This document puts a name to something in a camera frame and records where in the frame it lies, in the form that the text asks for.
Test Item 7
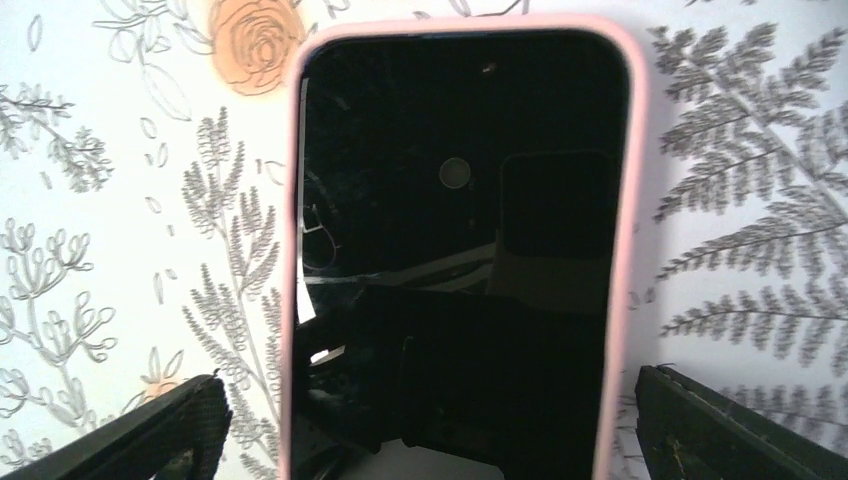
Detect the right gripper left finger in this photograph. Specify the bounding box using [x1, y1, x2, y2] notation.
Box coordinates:
[4, 374, 233, 480]

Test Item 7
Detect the floral patterned table mat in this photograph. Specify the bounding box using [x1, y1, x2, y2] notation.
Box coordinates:
[1, 1, 847, 479]

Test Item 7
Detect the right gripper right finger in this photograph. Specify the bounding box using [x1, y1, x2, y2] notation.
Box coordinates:
[635, 366, 847, 479]

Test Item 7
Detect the pink phone case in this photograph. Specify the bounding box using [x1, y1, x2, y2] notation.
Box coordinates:
[276, 14, 654, 480]

